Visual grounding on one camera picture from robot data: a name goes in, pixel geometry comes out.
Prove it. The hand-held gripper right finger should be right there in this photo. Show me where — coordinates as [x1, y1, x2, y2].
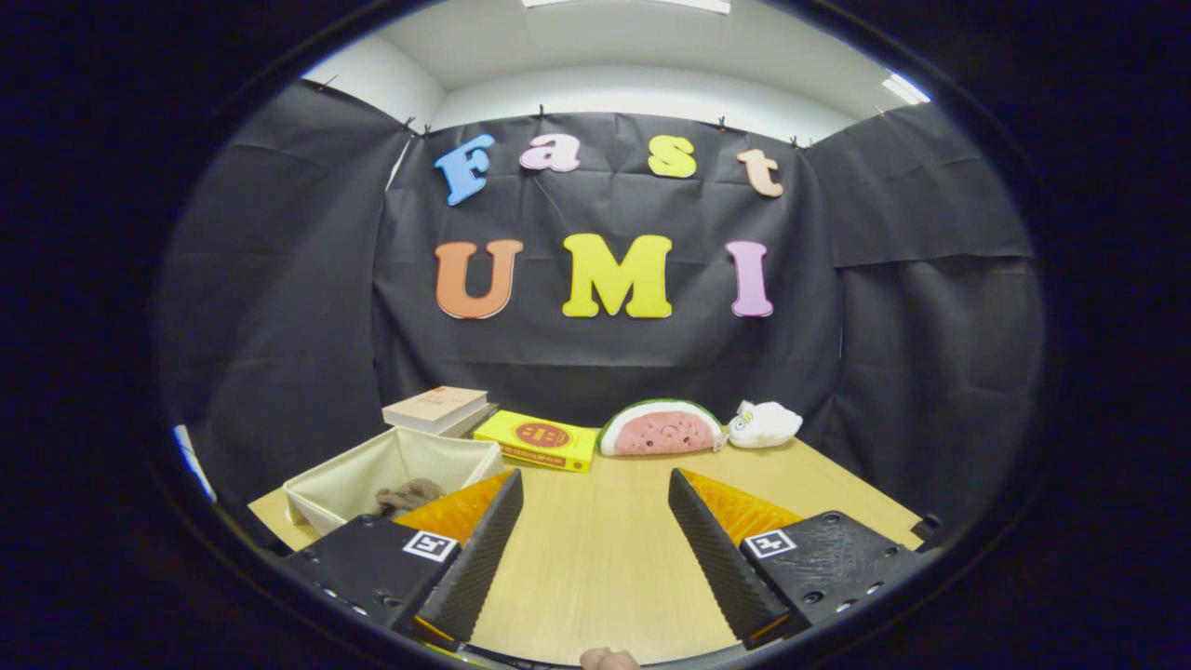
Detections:
[668, 468, 943, 650]

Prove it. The small ceiling light panel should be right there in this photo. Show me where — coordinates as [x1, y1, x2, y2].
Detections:
[881, 73, 931, 105]

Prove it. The black backdrop cloth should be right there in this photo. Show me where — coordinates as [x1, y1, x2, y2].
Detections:
[154, 79, 1043, 550]

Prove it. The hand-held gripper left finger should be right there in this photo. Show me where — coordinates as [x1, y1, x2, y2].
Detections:
[279, 468, 525, 645]

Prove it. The long ceiling light panel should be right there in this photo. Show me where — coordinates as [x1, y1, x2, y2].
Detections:
[521, 0, 732, 15]

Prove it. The beige fabric storage box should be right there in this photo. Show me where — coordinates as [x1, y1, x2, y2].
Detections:
[283, 426, 506, 537]

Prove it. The watermelon slice plush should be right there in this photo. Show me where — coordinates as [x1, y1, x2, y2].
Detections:
[597, 399, 727, 457]

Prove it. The white plush toy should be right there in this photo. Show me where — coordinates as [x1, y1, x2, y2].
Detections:
[728, 400, 804, 449]

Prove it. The yellow book with red circle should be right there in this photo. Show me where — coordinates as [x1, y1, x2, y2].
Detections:
[474, 410, 599, 474]

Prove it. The grey book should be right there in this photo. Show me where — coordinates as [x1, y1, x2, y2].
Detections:
[433, 402, 499, 438]

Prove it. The beige book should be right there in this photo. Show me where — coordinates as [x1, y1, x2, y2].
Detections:
[382, 386, 489, 431]

